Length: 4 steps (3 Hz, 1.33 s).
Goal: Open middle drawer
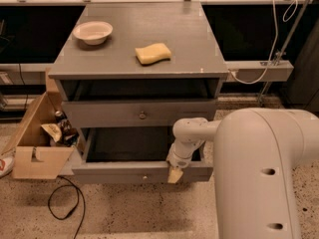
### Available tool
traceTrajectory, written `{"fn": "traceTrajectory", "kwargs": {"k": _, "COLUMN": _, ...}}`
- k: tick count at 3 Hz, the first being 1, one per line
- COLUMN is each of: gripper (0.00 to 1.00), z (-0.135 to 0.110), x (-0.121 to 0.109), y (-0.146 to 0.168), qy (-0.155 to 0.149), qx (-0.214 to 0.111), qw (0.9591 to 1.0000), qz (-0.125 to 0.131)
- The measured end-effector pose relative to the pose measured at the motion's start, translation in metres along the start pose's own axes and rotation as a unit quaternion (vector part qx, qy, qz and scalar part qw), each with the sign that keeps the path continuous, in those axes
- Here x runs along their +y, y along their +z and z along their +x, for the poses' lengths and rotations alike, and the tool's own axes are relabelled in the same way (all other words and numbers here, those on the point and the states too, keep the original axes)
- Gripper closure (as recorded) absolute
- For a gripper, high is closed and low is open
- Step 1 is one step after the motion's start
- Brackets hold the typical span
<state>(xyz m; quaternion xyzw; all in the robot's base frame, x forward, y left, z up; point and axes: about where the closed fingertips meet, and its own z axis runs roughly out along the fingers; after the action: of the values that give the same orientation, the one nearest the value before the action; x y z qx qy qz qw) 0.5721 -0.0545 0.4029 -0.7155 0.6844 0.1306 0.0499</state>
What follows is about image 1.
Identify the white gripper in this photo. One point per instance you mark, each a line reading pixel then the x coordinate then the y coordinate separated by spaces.
pixel 176 159

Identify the grey drawer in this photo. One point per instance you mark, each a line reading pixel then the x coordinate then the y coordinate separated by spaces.
pixel 135 113
pixel 125 155

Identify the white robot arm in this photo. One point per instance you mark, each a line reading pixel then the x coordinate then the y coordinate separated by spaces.
pixel 254 152

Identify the grey top drawer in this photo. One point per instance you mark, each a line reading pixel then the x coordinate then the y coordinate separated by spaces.
pixel 135 113

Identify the grey drawer cabinet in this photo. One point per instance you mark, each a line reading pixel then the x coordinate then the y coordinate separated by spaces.
pixel 112 72

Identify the dark bottle in box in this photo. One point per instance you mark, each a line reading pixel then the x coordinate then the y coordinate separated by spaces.
pixel 69 134

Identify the yellow sponge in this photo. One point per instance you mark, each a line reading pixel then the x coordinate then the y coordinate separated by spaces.
pixel 153 53

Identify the crumpled snack bag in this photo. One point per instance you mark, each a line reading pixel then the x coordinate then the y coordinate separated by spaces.
pixel 53 131

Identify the cardboard box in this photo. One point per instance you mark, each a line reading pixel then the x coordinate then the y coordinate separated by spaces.
pixel 34 156

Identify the white bowl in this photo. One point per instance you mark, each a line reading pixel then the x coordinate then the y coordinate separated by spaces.
pixel 93 33

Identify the white red shoe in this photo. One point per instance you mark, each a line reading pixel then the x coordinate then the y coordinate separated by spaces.
pixel 6 165

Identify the grey wall rail box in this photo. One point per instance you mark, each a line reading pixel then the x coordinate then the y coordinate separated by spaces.
pixel 258 71

